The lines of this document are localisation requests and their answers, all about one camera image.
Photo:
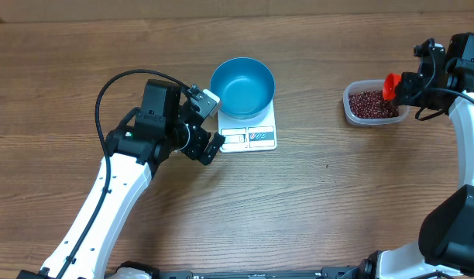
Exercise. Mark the orange measuring scoop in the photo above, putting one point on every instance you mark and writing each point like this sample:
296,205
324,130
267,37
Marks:
389,86

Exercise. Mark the red beans in container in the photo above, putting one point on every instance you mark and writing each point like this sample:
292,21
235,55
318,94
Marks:
371,105

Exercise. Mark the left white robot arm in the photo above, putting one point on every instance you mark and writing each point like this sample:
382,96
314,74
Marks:
168,120

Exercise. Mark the clear plastic container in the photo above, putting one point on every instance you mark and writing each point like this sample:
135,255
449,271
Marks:
369,85

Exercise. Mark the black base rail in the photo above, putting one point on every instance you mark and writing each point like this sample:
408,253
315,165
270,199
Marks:
256,274

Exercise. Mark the white digital kitchen scale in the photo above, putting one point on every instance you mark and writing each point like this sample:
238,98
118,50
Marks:
248,135

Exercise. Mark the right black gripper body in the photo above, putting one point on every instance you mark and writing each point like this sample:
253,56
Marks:
410,92

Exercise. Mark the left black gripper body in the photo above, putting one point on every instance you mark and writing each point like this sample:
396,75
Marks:
196,142

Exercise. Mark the blue metal bowl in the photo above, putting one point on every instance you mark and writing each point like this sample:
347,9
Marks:
245,86

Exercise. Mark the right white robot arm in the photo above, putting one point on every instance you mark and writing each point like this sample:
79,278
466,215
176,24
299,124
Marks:
443,83

